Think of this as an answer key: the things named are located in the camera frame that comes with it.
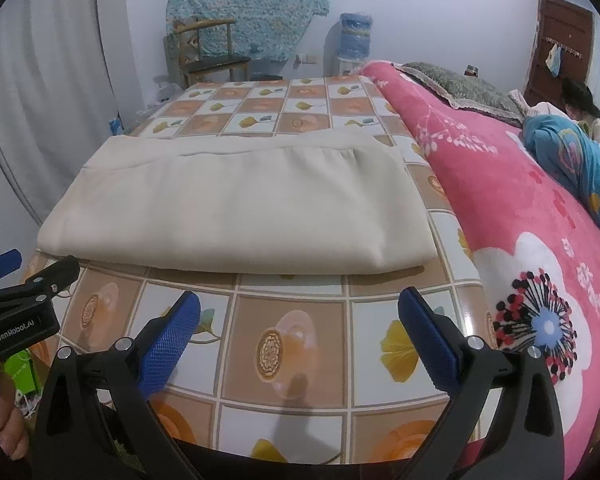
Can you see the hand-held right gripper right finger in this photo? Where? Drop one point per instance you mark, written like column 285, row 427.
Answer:
column 430, row 340

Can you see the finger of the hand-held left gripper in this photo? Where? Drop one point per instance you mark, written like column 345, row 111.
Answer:
column 55, row 272
column 2, row 262

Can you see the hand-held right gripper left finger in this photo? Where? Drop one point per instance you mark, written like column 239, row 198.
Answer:
column 167, row 345

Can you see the cream zip-neck sweatshirt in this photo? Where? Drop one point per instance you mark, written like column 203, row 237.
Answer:
column 230, row 210

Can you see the person's left hand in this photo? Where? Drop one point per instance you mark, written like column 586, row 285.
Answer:
column 7, row 425

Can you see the green paper bag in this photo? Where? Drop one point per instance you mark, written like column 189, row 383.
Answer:
column 20, row 372

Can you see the blue white packet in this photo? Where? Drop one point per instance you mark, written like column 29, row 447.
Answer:
column 115, row 126

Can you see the pink floral blanket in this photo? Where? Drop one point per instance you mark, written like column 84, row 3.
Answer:
column 505, row 200

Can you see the white curtain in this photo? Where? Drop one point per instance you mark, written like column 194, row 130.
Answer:
column 40, row 85

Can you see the white plastic bag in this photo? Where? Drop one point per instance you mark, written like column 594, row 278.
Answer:
column 166, row 89

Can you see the blue printed blanket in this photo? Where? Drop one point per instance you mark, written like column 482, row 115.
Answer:
column 575, row 155

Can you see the grey patterned blanket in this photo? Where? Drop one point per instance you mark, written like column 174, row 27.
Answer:
column 460, row 87

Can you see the pale pillow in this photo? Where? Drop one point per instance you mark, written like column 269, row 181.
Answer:
column 540, row 107

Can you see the wooden chair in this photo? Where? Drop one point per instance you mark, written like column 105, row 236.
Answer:
column 215, row 64

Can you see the printed carton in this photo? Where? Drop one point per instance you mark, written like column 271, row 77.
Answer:
column 189, row 45

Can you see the white water dispenser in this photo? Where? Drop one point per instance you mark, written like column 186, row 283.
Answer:
column 350, row 66

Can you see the light blue hanging cloth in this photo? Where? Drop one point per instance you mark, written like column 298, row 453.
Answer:
column 555, row 62

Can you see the blue water bottle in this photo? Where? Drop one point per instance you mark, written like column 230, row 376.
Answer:
column 356, row 35

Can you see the floral hanging cloth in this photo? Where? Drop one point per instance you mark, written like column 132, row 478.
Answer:
column 250, row 0

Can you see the brown wooden door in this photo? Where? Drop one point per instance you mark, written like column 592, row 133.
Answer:
column 570, row 25

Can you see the wall socket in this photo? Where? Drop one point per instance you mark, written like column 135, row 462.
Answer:
column 308, row 58

